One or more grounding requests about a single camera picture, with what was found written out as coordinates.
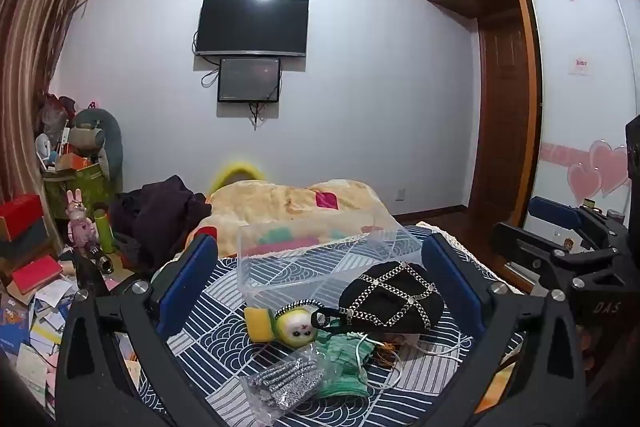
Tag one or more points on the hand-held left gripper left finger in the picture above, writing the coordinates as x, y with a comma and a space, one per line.
192, 279

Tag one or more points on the yellow green sponge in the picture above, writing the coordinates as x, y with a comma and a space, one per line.
260, 324

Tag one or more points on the pink bunny figure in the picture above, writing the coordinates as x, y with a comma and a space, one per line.
80, 222

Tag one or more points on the grey plush toy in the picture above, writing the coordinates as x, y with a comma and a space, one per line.
97, 137

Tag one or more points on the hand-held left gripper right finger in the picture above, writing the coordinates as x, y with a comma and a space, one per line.
452, 279

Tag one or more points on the brown striped curtain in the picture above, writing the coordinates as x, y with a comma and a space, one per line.
30, 57

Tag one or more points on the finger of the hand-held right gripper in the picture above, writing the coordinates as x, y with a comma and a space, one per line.
555, 213
522, 241

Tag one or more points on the wooden wardrobe with heart doors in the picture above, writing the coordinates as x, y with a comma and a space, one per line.
575, 57

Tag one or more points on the green bottle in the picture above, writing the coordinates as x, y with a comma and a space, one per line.
105, 229

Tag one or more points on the wall-mounted black television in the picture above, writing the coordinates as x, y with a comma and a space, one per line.
252, 24

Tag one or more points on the brown wooden door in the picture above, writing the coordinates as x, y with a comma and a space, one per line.
505, 117

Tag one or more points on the red box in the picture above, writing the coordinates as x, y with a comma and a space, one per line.
20, 214

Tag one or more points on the dark clothing pile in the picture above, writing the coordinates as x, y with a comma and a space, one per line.
155, 217

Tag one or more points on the green face mask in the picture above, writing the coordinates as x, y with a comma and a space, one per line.
345, 367

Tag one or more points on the red book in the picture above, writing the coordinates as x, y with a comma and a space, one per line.
37, 273

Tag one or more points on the clear plastic storage box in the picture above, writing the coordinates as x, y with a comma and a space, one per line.
280, 264

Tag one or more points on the yellow pillow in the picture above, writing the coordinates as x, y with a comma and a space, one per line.
235, 172

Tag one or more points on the green storage box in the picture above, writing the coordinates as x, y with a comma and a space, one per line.
75, 192

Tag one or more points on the bagged steel wool scrubbers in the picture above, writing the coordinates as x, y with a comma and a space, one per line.
285, 377

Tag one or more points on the small black wall monitor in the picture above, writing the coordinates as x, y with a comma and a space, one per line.
249, 79

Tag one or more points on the black flashlight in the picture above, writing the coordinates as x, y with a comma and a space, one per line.
99, 259

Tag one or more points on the yellow printed blanket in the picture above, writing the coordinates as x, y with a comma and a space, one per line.
280, 207

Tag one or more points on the pile of papers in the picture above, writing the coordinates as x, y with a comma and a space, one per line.
40, 332

